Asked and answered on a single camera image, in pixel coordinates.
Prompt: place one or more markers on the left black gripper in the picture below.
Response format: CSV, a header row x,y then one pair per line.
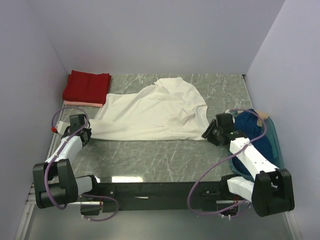
x,y
85,135

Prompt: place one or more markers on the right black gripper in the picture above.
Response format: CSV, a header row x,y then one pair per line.
x,y
210,131

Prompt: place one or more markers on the white t shirt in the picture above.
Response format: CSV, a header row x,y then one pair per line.
x,y
169,109

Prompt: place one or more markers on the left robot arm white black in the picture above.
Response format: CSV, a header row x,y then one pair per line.
x,y
55,184

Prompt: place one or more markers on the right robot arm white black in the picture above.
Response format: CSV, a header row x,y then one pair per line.
x,y
271,190

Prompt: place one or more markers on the folded pink t shirt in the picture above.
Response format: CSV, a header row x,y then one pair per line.
x,y
85,104

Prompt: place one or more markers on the blue t shirt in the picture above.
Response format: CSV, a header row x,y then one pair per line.
x,y
247,123

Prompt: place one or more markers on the folded red t shirt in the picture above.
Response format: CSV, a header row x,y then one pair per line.
x,y
87,87

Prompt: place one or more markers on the beige t shirt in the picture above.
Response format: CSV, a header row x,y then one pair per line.
x,y
262,116

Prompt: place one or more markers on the teal plastic basket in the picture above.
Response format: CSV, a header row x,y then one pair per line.
x,y
273,139

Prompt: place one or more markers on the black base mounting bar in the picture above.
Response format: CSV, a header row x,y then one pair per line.
x,y
154,196

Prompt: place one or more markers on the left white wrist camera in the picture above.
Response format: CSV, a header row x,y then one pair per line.
x,y
60,127

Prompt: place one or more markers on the aluminium frame rail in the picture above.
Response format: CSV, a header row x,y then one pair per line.
x,y
31,198

